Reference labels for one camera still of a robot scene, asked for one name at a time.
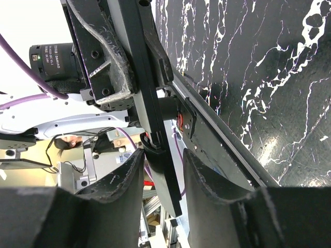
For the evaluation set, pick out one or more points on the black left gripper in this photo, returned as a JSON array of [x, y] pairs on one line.
[[103, 87]]

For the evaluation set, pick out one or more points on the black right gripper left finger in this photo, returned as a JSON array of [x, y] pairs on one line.
[[104, 214]]

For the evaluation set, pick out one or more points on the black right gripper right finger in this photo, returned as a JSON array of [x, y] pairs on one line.
[[223, 214]]

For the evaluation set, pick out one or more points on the black remote control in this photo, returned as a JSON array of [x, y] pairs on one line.
[[128, 27]]

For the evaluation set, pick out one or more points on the black remote battery cover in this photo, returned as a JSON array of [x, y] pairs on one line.
[[163, 175]]

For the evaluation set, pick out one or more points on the person in background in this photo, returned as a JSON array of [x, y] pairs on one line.
[[67, 143]]

